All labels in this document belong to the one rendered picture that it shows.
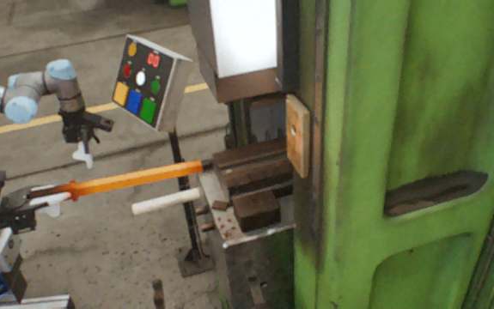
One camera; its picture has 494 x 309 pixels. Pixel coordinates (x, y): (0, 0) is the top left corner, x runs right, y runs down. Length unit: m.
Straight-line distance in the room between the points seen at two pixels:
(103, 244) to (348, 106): 2.09
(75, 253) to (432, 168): 2.07
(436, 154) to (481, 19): 0.30
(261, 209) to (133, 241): 1.49
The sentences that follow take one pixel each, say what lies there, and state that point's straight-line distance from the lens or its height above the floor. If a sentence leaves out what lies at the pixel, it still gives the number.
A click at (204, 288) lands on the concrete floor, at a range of 2.33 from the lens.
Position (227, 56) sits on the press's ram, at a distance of 1.05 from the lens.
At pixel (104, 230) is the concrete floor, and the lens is 2.77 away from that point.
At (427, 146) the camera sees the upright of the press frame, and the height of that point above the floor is 1.26.
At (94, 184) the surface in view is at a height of 1.14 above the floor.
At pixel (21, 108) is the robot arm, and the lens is 1.39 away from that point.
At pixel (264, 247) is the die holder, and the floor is 0.86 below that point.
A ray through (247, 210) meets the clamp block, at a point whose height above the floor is 0.98.
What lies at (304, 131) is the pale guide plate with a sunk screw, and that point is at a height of 1.31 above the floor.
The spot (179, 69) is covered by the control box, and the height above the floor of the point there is 1.15.
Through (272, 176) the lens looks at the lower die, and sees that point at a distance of 1.34.
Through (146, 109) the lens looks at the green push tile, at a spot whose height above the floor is 1.01.
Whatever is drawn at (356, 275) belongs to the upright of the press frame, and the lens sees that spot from 1.11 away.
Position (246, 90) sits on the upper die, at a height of 1.29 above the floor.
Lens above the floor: 1.84
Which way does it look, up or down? 36 degrees down
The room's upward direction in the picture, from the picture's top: 4 degrees counter-clockwise
